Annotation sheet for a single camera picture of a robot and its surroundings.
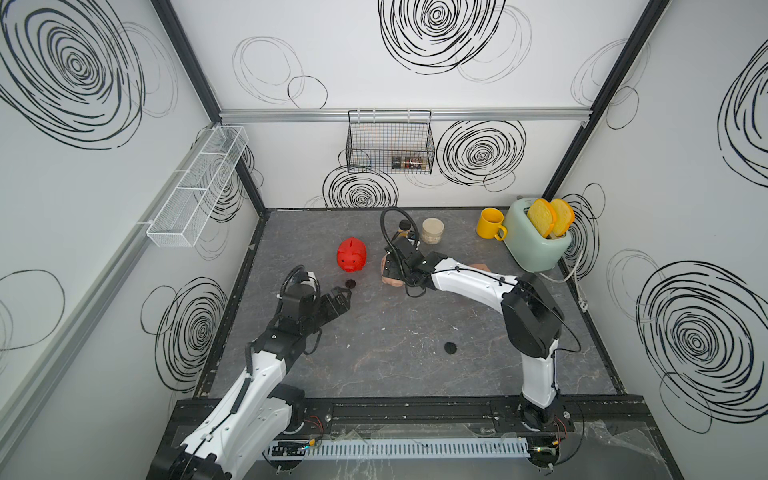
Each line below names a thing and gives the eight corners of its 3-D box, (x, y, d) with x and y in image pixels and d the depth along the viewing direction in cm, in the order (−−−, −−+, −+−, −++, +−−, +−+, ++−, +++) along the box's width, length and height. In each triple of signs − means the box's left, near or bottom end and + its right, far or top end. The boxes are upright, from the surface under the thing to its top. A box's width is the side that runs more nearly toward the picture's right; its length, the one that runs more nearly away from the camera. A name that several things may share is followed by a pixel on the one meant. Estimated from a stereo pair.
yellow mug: (479, 244, 111) (485, 228, 104) (474, 223, 118) (479, 207, 111) (501, 244, 111) (508, 228, 104) (494, 223, 118) (501, 207, 111)
